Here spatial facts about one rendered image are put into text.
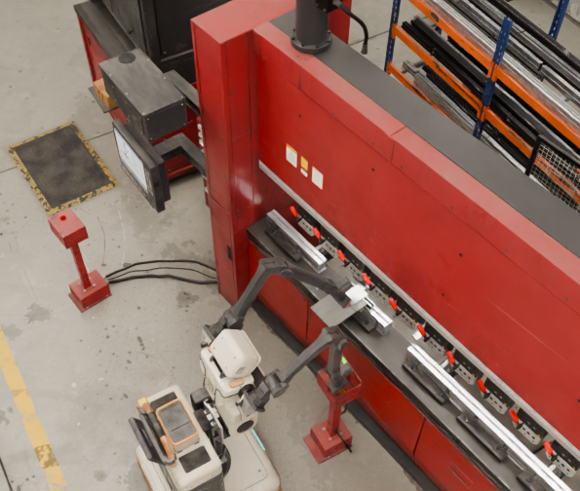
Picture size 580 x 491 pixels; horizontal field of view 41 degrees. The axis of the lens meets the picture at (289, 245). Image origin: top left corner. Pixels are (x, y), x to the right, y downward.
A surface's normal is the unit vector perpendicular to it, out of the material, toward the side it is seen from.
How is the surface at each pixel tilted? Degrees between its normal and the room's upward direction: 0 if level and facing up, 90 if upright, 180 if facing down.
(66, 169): 0
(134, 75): 0
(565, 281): 90
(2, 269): 0
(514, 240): 90
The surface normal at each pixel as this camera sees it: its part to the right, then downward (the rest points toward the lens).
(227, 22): 0.01, -0.62
